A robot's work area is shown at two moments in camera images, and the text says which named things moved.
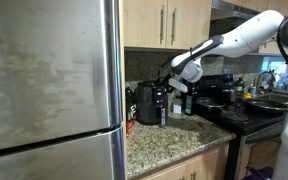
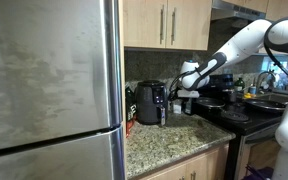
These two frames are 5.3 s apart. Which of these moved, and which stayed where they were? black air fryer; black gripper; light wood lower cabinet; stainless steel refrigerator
Moved: black gripper
Stayed: stainless steel refrigerator; light wood lower cabinet; black air fryer
